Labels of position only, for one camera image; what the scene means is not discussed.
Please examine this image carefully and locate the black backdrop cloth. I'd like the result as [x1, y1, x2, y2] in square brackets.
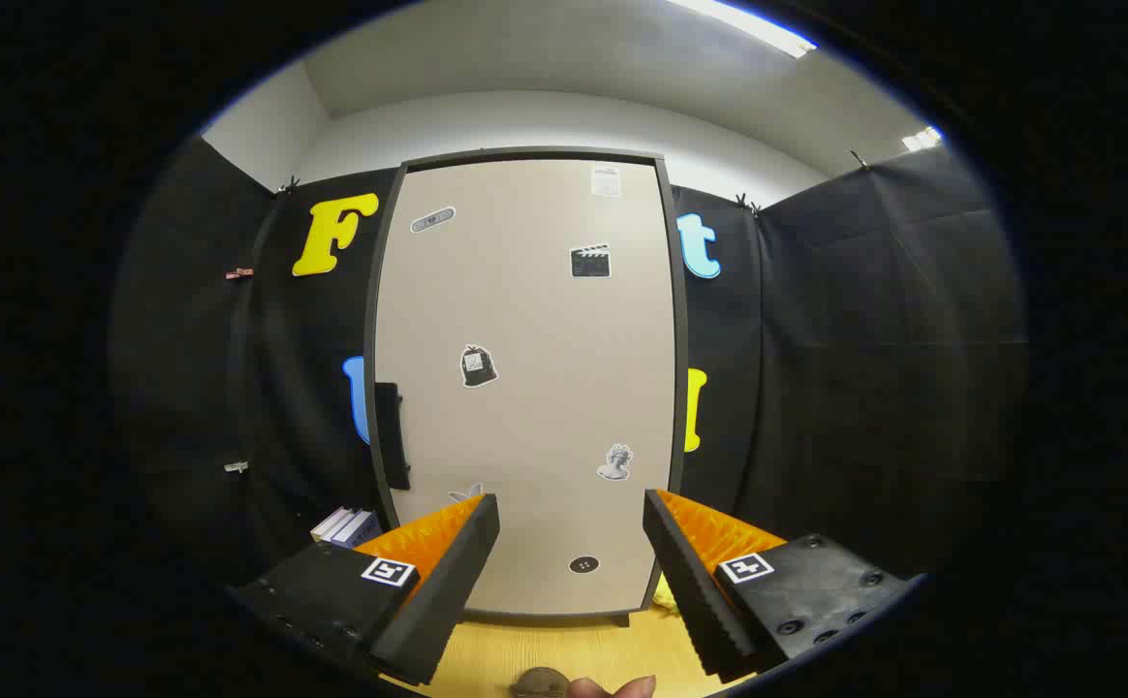
[109, 136, 1028, 621]

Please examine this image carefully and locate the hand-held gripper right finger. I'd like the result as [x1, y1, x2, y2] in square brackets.
[642, 488, 917, 682]

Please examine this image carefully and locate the long ceiling light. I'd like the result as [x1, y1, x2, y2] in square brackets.
[666, 0, 817, 59]

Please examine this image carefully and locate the blue paperback book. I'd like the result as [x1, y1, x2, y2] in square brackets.
[331, 510, 383, 550]

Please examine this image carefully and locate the white paperback book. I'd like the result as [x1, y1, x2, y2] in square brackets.
[310, 506, 354, 544]

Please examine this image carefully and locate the brown furry shoe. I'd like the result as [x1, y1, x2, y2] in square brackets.
[511, 667, 570, 698]

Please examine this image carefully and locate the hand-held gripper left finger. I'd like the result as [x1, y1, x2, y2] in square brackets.
[228, 492, 502, 687]

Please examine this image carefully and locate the grey shoe cabinet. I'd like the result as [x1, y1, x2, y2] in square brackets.
[363, 145, 691, 626]

